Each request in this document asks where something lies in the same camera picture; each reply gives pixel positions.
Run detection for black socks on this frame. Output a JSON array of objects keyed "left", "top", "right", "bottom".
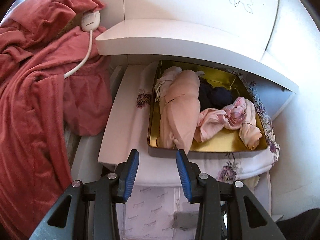
[{"left": 197, "top": 71, "right": 215, "bottom": 110}]

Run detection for white mattress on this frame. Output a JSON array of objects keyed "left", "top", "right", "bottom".
[{"left": 64, "top": 125, "right": 100, "bottom": 183}]

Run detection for thick white controller cable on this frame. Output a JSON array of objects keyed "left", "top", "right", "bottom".
[{"left": 64, "top": 30, "right": 95, "bottom": 79}]

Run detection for beige cloth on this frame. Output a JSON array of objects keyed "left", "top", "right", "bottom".
[{"left": 242, "top": 176, "right": 260, "bottom": 194}]

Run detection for white floral cloth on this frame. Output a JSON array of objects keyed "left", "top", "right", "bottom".
[{"left": 136, "top": 61, "right": 280, "bottom": 183}]

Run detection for pink cloth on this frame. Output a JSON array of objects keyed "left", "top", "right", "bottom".
[{"left": 194, "top": 97, "right": 255, "bottom": 143}]

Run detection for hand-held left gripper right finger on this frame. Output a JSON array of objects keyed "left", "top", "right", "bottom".
[{"left": 176, "top": 149, "right": 288, "bottom": 240}]

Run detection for white corded controller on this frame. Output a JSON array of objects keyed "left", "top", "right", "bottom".
[{"left": 80, "top": 10, "right": 102, "bottom": 33}]

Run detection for peach cloth bundle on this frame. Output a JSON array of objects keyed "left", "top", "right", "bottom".
[{"left": 159, "top": 69, "right": 202, "bottom": 154}]

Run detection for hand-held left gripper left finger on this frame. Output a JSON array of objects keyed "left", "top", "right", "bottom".
[{"left": 29, "top": 149, "right": 140, "bottom": 240}]

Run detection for white nightstand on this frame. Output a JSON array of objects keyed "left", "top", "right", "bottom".
[{"left": 95, "top": 19, "right": 299, "bottom": 180}]

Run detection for white floral headboard panel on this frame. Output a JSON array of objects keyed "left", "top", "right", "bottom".
[{"left": 45, "top": 0, "right": 283, "bottom": 53}]

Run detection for person's right leg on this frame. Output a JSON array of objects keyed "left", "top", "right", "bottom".
[{"left": 275, "top": 212, "right": 320, "bottom": 240}]

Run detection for gold tin box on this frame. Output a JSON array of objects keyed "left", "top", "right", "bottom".
[{"left": 147, "top": 59, "right": 268, "bottom": 158}]

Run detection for red blanket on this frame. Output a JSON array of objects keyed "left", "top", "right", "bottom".
[{"left": 0, "top": 0, "right": 113, "bottom": 240}]

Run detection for white printed paper sheet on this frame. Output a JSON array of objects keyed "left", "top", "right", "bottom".
[{"left": 124, "top": 184, "right": 175, "bottom": 240}]

